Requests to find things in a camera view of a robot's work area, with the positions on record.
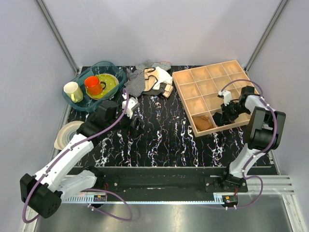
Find pale yellow mug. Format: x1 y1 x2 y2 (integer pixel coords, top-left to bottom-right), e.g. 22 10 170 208
63 82 84 103

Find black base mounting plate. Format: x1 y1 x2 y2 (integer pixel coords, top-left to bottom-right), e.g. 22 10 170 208
98 167 248 203

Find dark beige folded underwear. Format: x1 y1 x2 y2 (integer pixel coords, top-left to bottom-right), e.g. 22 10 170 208
142 83 173 98

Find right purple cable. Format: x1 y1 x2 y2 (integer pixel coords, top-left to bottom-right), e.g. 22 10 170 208
218 79 279 210

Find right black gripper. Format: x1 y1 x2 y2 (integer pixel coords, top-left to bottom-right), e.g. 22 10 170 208
220 101 249 123

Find beige white underwear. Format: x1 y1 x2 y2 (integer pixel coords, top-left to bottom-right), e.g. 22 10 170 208
143 67 173 92

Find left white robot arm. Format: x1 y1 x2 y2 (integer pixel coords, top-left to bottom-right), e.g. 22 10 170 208
20 97 139 218

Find wooden compartment tray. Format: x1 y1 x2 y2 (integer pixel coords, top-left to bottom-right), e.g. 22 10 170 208
172 60 253 137

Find black underwear beige waistband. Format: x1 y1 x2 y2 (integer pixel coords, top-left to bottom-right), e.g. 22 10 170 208
212 112 234 127

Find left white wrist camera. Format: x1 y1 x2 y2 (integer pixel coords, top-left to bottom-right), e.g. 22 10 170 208
122 94 139 119

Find orange mug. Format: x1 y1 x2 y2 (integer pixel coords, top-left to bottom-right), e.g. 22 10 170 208
84 76 106 96

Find blue transparent plastic basket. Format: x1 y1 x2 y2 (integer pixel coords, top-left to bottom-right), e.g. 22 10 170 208
62 61 126 113

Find green dotted plate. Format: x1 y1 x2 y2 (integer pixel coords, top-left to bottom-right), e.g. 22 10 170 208
84 73 119 100

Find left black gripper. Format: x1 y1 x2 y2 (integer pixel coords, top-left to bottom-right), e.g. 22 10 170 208
107 103 145 139

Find striped grey garment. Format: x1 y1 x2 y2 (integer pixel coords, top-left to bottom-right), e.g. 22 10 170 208
125 60 171 98

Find rolled tan underwear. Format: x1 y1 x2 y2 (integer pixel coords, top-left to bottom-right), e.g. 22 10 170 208
193 116 214 131

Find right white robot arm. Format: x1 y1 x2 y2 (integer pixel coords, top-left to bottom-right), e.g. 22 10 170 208
218 86 286 192

